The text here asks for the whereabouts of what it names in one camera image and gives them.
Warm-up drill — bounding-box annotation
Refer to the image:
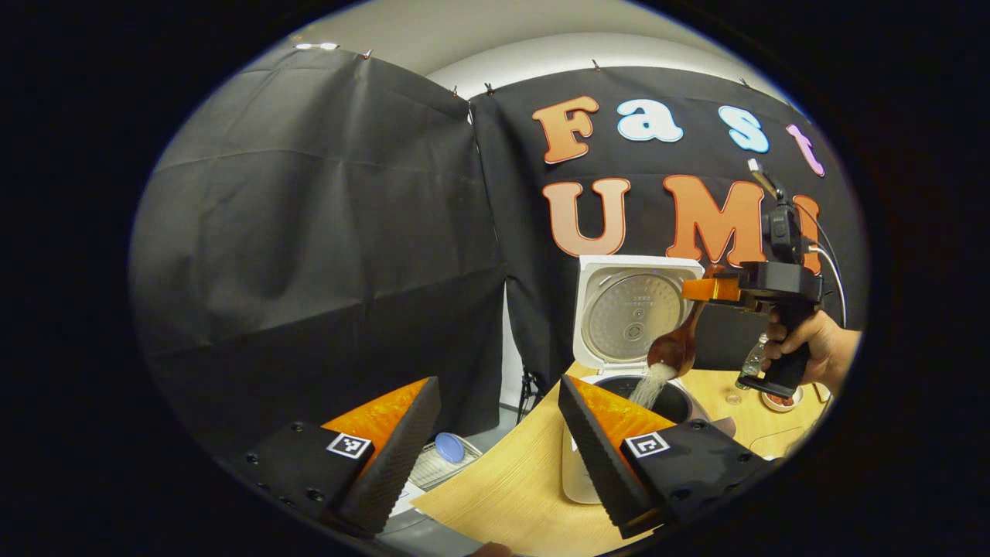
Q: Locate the thin gripper cable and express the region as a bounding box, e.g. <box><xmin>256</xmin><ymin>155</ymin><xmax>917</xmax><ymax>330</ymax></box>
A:
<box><xmin>803</xmin><ymin>200</ymin><xmax>848</xmax><ymax>330</ymax></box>

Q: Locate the white flat box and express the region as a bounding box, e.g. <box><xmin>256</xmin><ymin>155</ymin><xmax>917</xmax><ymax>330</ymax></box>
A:
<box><xmin>386</xmin><ymin>479</ymin><xmax>427</xmax><ymax>518</ymax></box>

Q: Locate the white round plate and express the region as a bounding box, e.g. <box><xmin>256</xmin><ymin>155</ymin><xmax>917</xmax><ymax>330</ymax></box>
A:
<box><xmin>761</xmin><ymin>384</ymin><xmax>806</xmax><ymax>413</ymax></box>

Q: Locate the white rice cooker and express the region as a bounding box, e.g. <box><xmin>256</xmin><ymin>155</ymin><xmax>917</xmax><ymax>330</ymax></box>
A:
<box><xmin>561</xmin><ymin>255</ymin><xmax>708</xmax><ymax>506</ymax></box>

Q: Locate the white slatted tray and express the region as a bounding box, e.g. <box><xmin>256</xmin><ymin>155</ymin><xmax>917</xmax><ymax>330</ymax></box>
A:
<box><xmin>409</xmin><ymin>432</ymin><xmax>485</xmax><ymax>493</ymax></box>

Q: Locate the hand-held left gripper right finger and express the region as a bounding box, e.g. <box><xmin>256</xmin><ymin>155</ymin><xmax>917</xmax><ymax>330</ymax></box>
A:
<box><xmin>557</xmin><ymin>375</ymin><xmax>774</xmax><ymax>541</ymax></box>

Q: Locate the black power cord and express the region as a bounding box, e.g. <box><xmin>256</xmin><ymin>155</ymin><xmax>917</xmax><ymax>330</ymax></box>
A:
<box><xmin>519</xmin><ymin>369</ymin><xmax>544</xmax><ymax>423</ymax></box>

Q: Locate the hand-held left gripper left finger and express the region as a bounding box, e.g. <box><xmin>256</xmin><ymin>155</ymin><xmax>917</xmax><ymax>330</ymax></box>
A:
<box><xmin>215</xmin><ymin>377</ymin><xmax>444</xmax><ymax>540</ymax></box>

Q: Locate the black backdrop cloth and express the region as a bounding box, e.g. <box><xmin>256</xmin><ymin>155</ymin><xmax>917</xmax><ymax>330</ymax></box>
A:
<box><xmin>128</xmin><ymin>46</ymin><xmax>869</xmax><ymax>459</ymax></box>

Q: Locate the clear plastic water bottle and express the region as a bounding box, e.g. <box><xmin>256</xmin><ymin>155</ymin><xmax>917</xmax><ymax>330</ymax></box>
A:
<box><xmin>736</xmin><ymin>333</ymin><xmax>771</xmax><ymax>391</ymax></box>

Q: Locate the brown wooden spoon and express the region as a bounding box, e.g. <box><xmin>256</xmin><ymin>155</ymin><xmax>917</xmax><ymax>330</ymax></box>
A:
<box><xmin>647</xmin><ymin>265</ymin><xmax>725</xmax><ymax>378</ymax></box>

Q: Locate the white rice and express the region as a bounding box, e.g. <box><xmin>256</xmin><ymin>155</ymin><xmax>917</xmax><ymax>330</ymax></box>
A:
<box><xmin>627</xmin><ymin>363</ymin><xmax>680</xmax><ymax>410</ymax></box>

